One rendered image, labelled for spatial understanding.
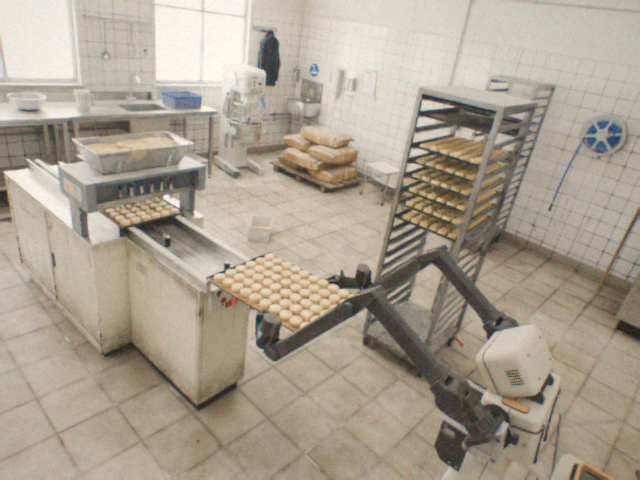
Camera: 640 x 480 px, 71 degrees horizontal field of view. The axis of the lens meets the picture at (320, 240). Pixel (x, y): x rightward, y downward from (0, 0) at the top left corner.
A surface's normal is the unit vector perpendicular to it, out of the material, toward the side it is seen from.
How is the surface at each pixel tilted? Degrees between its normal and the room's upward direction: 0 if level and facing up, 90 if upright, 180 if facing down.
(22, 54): 90
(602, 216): 90
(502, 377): 90
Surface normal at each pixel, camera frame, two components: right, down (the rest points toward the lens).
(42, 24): 0.72, 0.40
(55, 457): 0.14, -0.89
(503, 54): -0.68, 0.23
